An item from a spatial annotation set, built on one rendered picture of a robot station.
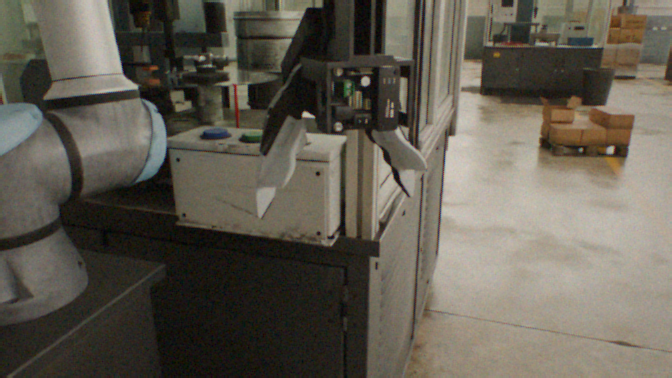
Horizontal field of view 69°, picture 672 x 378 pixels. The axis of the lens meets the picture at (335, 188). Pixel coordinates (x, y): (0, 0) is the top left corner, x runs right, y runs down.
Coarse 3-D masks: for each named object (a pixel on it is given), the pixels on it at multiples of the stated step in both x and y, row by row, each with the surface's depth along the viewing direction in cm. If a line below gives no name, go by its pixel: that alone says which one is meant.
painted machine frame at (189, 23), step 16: (112, 0) 171; (192, 0) 182; (128, 16) 167; (192, 16) 183; (208, 16) 130; (224, 16) 132; (128, 32) 140; (144, 32) 138; (160, 32) 137; (176, 32) 135; (192, 32) 134; (208, 32) 132; (224, 32) 132; (128, 48) 176; (144, 48) 170; (160, 48) 171; (192, 48) 185; (160, 64) 173; (192, 64) 187; (128, 80) 180
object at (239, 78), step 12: (168, 72) 124; (240, 72) 125; (252, 72) 125; (264, 72) 124; (144, 84) 102; (156, 84) 101; (168, 84) 101; (180, 84) 101; (192, 84) 101; (204, 84) 101; (216, 84) 101; (228, 84) 101; (240, 84) 102
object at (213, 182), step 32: (224, 128) 85; (192, 160) 77; (224, 160) 76; (256, 160) 74; (320, 160) 70; (192, 192) 79; (224, 192) 77; (288, 192) 74; (320, 192) 72; (192, 224) 82; (224, 224) 79; (256, 224) 77; (288, 224) 76; (320, 224) 74
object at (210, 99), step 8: (200, 88) 112; (208, 88) 112; (216, 88) 113; (200, 96) 113; (208, 96) 113; (216, 96) 114; (200, 104) 113; (208, 104) 113; (216, 104) 114; (200, 112) 114; (208, 112) 114; (216, 112) 115; (200, 120) 115; (208, 120) 114; (216, 120) 115
